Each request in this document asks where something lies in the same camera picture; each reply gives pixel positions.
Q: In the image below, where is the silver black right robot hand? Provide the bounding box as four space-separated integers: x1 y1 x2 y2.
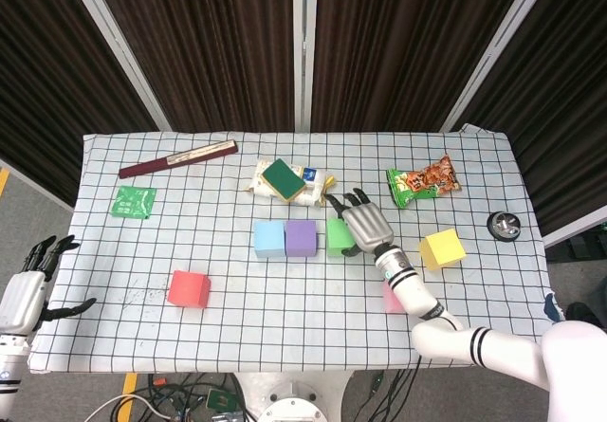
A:
324 188 395 258

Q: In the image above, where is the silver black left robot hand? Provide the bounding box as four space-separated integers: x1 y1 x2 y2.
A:
0 234 98 336

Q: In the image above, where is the green foam cube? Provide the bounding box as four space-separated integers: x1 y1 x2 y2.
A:
325 218 357 258

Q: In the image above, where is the pink foam cube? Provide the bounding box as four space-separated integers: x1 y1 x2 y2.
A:
381 280 405 315

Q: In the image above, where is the light blue foam cube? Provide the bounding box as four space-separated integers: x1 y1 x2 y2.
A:
252 220 287 259

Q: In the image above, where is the red foam cube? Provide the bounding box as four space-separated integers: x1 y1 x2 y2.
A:
166 269 212 309

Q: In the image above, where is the white snack packet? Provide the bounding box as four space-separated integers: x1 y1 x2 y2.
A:
244 158 338 209

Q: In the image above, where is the purple foam cube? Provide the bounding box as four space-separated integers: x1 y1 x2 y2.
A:
284 219 318 258

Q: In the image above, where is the green orange snack bag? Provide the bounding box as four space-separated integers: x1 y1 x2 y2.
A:
386 154 463 211

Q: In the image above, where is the yellow foam cube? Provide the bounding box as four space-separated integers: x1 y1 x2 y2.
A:
418 228 468 271

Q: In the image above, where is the green yellow sponge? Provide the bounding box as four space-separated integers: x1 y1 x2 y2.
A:
261 157 308 204

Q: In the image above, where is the white black checked tablecloth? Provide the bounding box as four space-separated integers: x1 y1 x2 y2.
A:
26 122 570 376

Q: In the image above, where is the green flat sachet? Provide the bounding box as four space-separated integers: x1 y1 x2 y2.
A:
108 185 157 221

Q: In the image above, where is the dark red folded fan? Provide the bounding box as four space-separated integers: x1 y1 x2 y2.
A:
118 139 240 180

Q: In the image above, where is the dark brown curtain panel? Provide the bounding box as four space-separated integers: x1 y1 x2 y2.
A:
87 0 295 133
457 0 607 236
0 0 160 205
310 0 537 133

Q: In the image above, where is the dark blue tablecloth clip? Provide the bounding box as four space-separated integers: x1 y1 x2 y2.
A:
543 292 561 322

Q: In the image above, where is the green circuit board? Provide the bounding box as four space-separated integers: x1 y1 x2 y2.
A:
206 388 237 413

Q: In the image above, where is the grey partition base rail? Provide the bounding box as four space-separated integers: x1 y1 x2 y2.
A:
540 216 607 248
0 158 75 212

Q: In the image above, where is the white floor cable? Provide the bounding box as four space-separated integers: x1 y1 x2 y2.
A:
87 392 172 422

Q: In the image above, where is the black floor cable bundle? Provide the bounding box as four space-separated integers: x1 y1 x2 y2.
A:
137 372 248 422
353 367 423 422

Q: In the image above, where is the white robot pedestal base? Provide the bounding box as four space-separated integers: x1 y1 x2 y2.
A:
235 370 356 422

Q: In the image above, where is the grey partition frame post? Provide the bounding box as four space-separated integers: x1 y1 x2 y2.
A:
439 0 561 133
291 0 320 133
61 0 173 132

